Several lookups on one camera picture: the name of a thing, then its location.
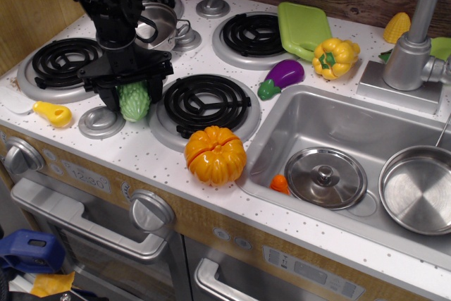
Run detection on front right black burner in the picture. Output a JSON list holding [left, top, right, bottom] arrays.
[[148, 74, 260, 152]]

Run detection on green plastic cutting board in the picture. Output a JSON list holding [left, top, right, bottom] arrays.
[[278, 2, 332, 62]]

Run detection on purple toy eggplant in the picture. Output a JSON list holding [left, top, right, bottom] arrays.
[[257, 60, 305, 101]]

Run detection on silver sink basin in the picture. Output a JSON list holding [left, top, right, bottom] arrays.
[[238, 85, 450, 269]]

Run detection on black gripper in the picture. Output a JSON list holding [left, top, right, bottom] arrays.
[[77, 44, 173, 111]]

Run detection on right oven dial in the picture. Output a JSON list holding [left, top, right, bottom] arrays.
[[129, 190, 175, 233]]

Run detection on yellow handled white spatula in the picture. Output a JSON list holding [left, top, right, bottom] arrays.
[[1, 87, 73, 128]]

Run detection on steel pot lid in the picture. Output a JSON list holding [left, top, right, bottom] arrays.
[[284, 147, 368, 210]]

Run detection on centre silver stove knob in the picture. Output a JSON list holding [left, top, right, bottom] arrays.
[[174, 25, 202, 51]]

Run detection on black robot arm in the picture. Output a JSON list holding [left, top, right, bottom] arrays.
[[76, 0, 173, 111]]

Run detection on back right black burner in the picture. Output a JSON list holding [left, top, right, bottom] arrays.
[[212, 11, 297, 70]]

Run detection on silver right door handle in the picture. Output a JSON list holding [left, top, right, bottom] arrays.
[[194, 258, 256, 301]]

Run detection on silver stove knob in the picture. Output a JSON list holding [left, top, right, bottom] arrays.
[[174, 25, 202, 51], [196, 0, 230, 18], [78, 106, 125, 140]]

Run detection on yellow toy bell pepper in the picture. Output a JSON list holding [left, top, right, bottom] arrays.
[[312, 37, 361, 80]]

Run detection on orange toy pumpkin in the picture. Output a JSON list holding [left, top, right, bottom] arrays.
[[184, 125, 247, 187]]

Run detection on front silver stove knob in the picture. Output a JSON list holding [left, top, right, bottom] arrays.
[[78, 106, 125, 140]]

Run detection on blue clamp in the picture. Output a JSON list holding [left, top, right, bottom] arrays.
[[1, 229, 66, 274]]

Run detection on orange toy carrot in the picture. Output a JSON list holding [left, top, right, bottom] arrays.
[[269, 174, 290, 195]]

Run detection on front left black burner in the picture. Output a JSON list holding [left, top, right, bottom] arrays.
[[17, 38, 103, 104]]

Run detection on silver toy faucet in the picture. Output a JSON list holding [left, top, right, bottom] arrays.
[[357, 0, 450, 114]]

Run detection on yellow toy corn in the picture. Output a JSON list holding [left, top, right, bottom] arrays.
[[383, 12, 411, 44]]

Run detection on small steel pot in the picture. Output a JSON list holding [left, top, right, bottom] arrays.
[[135, 3, 191, 51]]

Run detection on back silver stove knob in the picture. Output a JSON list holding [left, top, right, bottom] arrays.
[[196, 0, 230, 18]]

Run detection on oven dial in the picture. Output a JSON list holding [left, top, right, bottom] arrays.
[[129, 190, 175, 233], [4, 137, 45, 175]]

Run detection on green toy squash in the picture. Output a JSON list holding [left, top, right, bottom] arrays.
[[117, 82, 151, 123]]

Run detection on steel frying pan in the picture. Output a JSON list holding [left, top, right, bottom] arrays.
[[378, 121, 450, 235]]

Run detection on silver oven door handle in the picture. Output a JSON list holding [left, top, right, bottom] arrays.
[[11, 178, 168, 262]]

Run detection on left oven dial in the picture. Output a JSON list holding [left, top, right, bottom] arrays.
[[4, 137, 45, 175]]

